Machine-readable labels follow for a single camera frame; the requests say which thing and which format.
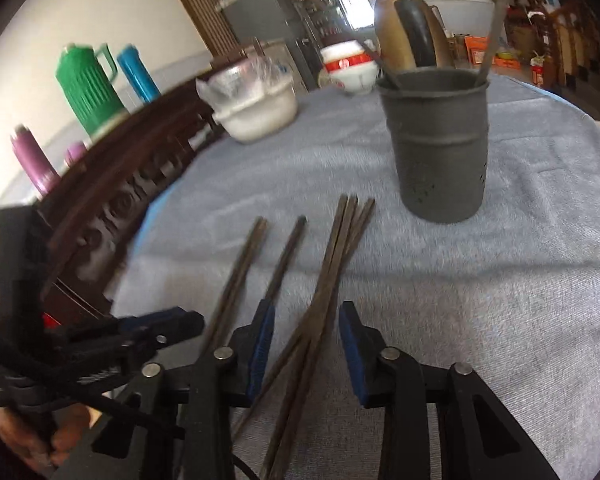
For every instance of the single dark wooden chopstick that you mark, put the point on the single dark wooden chopstick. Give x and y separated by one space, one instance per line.
495 25

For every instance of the grey refrigerator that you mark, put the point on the grey refrigerator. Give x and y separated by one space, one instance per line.
265 15

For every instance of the wooden stair railing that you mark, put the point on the wooden stair railing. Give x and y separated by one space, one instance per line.
577 45

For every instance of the small pink bottle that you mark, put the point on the small pink bottle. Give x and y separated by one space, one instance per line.
75 152

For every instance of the blue thermos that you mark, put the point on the blue thermos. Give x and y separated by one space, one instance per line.
137 74

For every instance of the grey metal utensil holder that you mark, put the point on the grey metal utensil holder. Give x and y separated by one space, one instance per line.
437 150

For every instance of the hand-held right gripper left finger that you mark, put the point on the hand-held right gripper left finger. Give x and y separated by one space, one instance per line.
260 347

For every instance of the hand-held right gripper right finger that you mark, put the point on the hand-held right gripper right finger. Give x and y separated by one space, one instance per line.
354 355

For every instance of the carved dark wooden bench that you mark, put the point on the carved dark wooden bench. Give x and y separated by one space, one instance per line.
130 182

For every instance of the orange cardboard box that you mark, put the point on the orange cardboard box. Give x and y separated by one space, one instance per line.
480 51

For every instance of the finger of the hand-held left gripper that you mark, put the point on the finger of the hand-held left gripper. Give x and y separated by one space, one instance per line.
165 320
120 357

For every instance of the purple thermos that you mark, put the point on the purple thermos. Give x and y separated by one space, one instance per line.
30 160

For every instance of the person's left hand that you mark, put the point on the person's left hand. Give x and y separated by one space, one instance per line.
67 430

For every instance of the white bowl with plastic cover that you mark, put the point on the white bowl with plastic cover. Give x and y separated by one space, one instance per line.
255 105

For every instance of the wooden rice paddle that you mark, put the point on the wooden rice paddle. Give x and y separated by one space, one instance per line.
392 30

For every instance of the white and red jar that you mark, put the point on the white and red jar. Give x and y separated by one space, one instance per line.
347 67

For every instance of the bunch of dark chopsticks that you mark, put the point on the bunch of dark chopsticks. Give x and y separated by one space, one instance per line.
330 270

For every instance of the green thermos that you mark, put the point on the green thermos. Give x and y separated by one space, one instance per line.
87 87

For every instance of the brown wooden door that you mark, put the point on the brown wooden door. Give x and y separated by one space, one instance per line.
200 7

